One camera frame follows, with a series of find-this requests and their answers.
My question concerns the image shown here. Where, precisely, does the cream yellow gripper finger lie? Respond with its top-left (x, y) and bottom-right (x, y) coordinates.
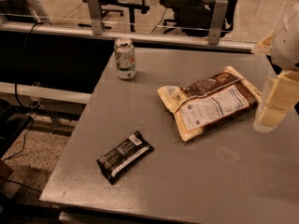
top-left (253, 69), bottom-right (299, 133)

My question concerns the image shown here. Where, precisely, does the white 7up soda can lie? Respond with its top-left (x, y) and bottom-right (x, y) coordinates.
top-left (114, 38), bottom-right (136, 79)

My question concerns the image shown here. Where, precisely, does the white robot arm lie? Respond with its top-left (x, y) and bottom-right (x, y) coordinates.
top-left (253, 4), bottom-right (299, 133)

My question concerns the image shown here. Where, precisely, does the yellow brown snack bag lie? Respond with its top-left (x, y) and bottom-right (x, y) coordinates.
top-left (157, 66), bottom-right (262, 141)

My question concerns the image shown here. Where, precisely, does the black snack bar wrapper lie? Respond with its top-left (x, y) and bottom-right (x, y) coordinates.
top-left (96, 131), bottom-right (154, 185)

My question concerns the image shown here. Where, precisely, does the metal barrier rail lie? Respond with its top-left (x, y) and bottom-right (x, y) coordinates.
top-left (0, 21), bottom-right (260, 54)

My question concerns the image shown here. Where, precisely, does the right metal glass bracket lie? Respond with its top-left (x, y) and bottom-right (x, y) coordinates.
top-left (208, 0), bottom-right (228, 45)

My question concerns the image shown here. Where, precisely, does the metal glass bracket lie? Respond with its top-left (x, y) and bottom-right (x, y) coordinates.
top-left (208, 0), bottom-right (228, 45)
top-left (87, 0), bottom-right (105, 35)

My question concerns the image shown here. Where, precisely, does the left metal glass bracket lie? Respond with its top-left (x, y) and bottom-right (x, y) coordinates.
top-left (87, 0), bottom-right (105, 35)

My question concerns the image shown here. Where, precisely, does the black power cable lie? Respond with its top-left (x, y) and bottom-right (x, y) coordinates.
top-left (2, 21), bottom-right (45, 163)

